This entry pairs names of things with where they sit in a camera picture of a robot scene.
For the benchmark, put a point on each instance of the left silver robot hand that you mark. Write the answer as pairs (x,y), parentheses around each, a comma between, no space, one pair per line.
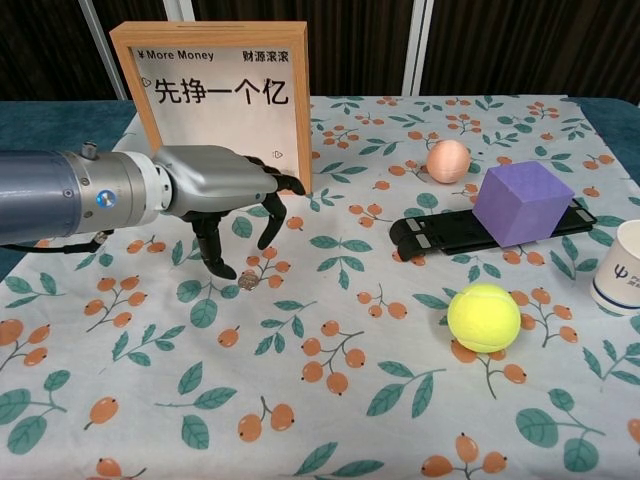
(215,180)

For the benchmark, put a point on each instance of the purple foam cube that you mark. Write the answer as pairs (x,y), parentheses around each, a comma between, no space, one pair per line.
(520,205)

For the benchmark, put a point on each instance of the floral print tablecloth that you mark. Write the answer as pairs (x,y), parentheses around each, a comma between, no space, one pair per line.
(300,380)

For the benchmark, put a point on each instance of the teal table cover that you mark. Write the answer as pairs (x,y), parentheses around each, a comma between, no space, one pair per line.
(50,125)

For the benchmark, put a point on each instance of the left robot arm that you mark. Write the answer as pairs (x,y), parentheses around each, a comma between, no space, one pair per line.
(50,195)

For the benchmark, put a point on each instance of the wooden frame money box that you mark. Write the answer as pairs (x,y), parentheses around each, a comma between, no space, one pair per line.
(210,120)

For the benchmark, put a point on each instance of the silver coin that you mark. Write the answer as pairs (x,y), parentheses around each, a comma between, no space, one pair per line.
(248,282)

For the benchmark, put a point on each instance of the white partition post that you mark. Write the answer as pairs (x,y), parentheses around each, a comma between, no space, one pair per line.
(105,40)
(419,50)

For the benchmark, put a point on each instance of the yellow tennis ball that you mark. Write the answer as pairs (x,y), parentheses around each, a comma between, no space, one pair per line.
(484,318)

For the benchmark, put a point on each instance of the pink ball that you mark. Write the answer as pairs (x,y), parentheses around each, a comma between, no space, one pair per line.
(448,161)

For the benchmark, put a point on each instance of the white paper cup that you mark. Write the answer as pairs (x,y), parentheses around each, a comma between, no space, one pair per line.
(620,270)

